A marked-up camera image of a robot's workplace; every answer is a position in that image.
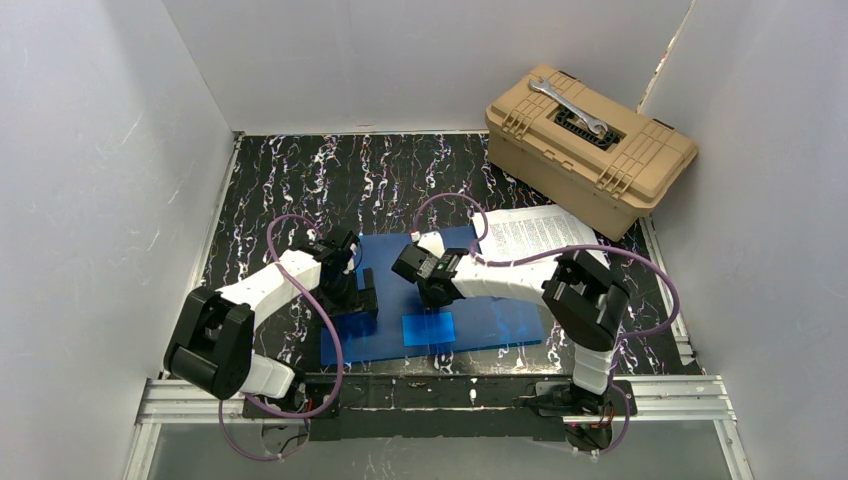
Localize blue plastic folder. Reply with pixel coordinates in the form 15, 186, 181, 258
336, 233, 546, 363

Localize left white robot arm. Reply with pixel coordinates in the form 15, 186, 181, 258
163, 229, 378, 400

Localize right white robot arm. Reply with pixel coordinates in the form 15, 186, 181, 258
391, 241, 630, 417

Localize white printed paper files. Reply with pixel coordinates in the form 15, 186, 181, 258
477, 205, 600, 261

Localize tan plastic toolbox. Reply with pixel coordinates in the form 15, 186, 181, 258
485, 64, 697, 241

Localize silver open-end wrench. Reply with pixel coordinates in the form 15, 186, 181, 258
528, 77, 609, 137

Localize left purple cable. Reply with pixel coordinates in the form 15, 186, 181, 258
217, 213, 346, 464

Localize aluminium frame rail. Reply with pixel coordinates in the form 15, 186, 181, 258
123, 374, 753, 479

